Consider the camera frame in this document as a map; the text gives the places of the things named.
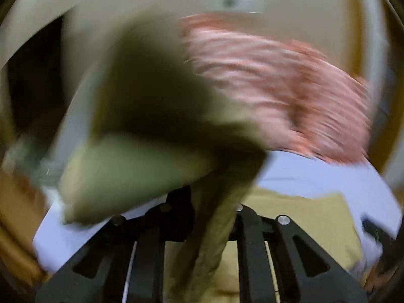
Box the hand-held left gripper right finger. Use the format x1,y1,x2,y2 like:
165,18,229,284
228,205,368,303

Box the yellow folded cloth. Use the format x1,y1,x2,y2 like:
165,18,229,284
164,186,364,303

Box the white wall plate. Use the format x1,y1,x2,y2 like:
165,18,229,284
202,0,266,14

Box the olive green pants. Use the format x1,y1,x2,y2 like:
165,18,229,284
58,9,269,303

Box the brown wooden furniture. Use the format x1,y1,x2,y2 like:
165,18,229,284
0,164,48,286

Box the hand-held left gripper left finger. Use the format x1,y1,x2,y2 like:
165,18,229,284
35,186,195,303

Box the white bed sheet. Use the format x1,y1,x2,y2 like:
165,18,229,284
33,150,402,275

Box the pink striped cloth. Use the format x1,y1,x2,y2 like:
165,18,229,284
179,13,373,165

